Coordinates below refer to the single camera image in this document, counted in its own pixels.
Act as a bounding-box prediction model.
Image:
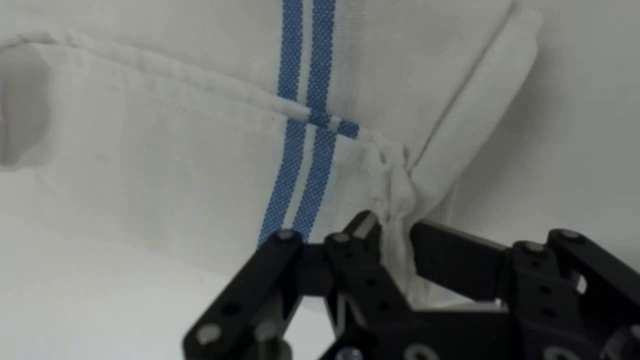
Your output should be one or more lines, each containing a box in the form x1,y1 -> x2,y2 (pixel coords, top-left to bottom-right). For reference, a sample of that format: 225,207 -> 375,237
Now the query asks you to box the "white towel with blue stripes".
0,0 -> 546,315

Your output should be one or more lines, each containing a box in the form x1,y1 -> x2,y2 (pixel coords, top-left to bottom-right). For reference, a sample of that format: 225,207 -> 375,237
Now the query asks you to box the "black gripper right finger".
408,218 -> 521,305

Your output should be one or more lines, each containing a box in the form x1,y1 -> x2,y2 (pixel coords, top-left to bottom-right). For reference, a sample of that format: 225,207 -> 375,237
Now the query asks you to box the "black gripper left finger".
324,207 -> 416,323

